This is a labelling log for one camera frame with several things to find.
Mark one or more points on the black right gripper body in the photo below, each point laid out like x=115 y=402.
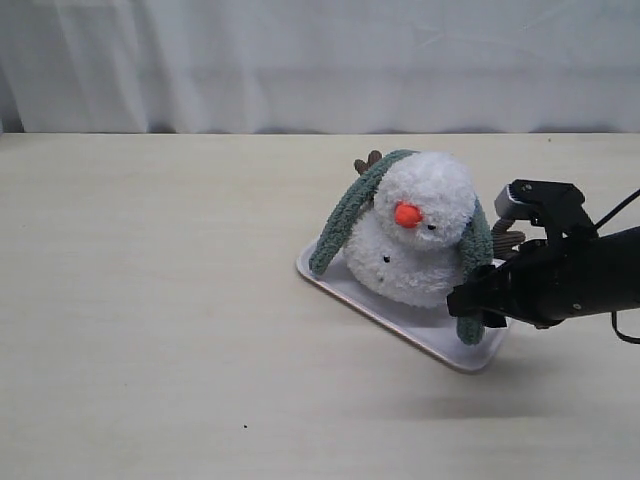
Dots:
x=545 y=285

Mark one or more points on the green knitted scarf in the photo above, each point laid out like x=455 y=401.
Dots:
x=340 y=222

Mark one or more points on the white rectangular tray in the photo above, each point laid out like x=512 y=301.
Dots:
x=431 y=331

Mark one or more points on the white plush snowman toy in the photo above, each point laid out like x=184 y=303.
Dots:
x=413 y=240

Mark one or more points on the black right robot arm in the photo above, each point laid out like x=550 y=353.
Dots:
x=619 y=272

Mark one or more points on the white backdrop curtain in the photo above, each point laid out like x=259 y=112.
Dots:
x=319 y=66

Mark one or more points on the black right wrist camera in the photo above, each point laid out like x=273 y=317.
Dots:
x=557 y=207

